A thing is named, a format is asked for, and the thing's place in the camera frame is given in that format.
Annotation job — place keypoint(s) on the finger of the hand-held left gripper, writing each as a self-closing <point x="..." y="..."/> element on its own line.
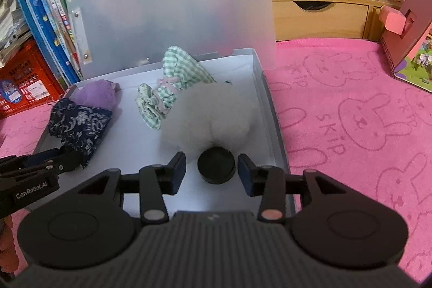
<point x="44" y="155"/>
<point x="69" y="161"/>

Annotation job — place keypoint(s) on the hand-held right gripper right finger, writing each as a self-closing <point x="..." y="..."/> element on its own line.
<point x="244" y="178"/>

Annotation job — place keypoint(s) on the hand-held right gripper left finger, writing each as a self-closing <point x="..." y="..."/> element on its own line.
<point x="179" y="173"/>

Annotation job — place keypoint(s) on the black round tin lid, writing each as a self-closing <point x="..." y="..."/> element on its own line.
<point x="216" y="165"/>

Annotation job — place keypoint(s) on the white storage box frosted lid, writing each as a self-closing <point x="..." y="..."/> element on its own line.
<point x="128" y="126"/>

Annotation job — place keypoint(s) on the person's left hand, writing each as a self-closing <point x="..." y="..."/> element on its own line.
<point x="6" y="247"/>

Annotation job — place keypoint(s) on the red plastic crate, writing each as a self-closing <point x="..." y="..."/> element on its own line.
<point x="23" y="78"/>

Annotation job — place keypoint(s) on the pink rabbit print towel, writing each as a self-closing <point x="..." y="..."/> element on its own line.
<point x="337" y="139"/>

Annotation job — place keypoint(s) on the row of blue books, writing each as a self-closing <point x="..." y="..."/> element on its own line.
<point x="44" y="11"/>

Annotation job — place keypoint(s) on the wooden drawer organizer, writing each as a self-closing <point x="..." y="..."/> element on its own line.
<point x="320" y="21"/>

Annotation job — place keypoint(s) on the pink miniature house model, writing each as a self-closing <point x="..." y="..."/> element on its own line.
<point x="405" y="48"/>

